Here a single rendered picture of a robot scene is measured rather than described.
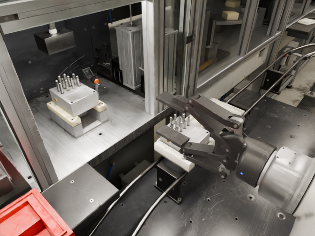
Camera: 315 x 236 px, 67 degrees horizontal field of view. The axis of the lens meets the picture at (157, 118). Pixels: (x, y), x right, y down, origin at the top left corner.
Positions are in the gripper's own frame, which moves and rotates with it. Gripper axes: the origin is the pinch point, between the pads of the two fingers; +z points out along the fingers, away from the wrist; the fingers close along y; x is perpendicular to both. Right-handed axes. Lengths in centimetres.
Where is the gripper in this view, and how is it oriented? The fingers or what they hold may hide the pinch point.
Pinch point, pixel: (169, 117)
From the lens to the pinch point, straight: 49.5
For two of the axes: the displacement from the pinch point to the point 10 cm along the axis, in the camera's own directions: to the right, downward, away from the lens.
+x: -6.6, 4.6, -5.9
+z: -7.5, -4.0, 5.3
